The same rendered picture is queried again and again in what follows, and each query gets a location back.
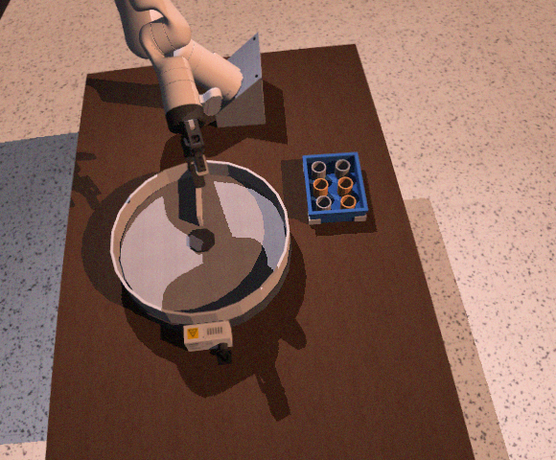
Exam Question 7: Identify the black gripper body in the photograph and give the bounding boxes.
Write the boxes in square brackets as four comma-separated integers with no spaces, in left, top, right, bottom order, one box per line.
[166,103,206,143]

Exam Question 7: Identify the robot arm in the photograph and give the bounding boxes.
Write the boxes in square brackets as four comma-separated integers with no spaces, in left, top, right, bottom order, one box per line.
[114,0,243,116]

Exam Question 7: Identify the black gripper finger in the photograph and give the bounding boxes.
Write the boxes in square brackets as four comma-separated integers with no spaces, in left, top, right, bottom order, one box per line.
[180,140,205,189]
[181,119,209,176]

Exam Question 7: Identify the blue open-top crate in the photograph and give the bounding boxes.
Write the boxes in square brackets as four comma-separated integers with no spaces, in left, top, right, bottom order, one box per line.
[303,152,368,225]

